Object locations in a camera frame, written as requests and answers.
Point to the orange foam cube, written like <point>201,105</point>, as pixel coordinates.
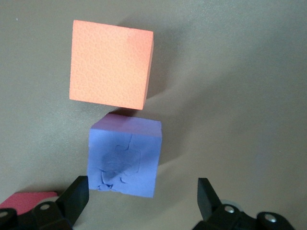
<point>111,64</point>

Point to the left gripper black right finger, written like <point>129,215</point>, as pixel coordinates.
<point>223,218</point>

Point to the red foam cube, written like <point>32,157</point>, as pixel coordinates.
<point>26,201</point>

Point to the purple foam cube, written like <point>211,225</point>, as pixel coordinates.
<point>124,158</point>

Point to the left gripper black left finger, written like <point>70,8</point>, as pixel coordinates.
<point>60,215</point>

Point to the brown table cover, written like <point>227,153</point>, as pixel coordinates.
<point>239,95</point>

